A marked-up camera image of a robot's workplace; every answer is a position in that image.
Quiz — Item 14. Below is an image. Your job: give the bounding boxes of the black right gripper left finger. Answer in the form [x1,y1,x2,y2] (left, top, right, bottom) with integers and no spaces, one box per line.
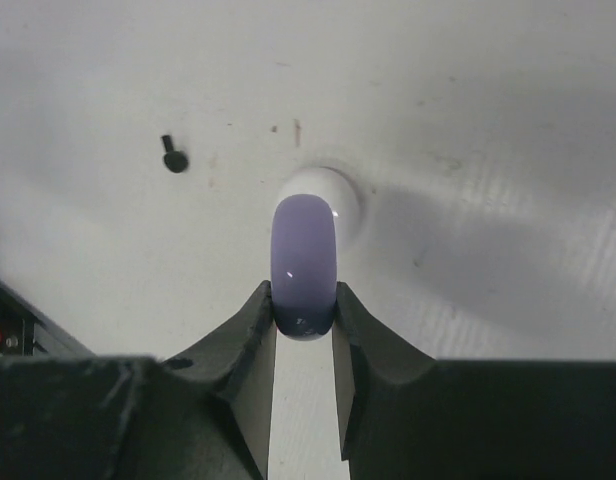
[0,282,276,479]

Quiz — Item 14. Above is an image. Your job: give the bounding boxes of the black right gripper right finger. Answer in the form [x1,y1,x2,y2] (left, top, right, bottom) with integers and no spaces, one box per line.
[332,283,616,479]

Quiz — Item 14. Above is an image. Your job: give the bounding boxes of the purple earbud charging case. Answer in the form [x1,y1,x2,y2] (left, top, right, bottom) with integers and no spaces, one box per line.
[270,194,337,341]

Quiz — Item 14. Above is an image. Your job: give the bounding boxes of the white earbud charging case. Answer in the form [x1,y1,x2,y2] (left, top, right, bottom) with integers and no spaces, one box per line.
[277,166,364,256]

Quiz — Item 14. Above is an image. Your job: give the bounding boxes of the black earbud front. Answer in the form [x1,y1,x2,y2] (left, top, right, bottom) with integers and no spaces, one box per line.
[161,135,189,174]

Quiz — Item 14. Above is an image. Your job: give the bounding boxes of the aluminium mounting rail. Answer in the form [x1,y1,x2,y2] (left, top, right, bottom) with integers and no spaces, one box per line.
[0,281,93,357]

